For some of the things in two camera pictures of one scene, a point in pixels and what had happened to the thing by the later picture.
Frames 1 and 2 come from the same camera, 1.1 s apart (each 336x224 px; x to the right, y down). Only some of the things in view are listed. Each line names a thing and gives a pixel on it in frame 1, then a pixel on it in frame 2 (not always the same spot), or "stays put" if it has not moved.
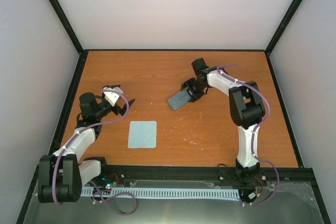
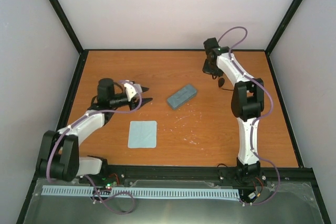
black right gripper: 194,96 to 219,73
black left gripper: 117,110 to 139,102
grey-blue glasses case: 179,99 stays put
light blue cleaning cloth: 142,134 stays put
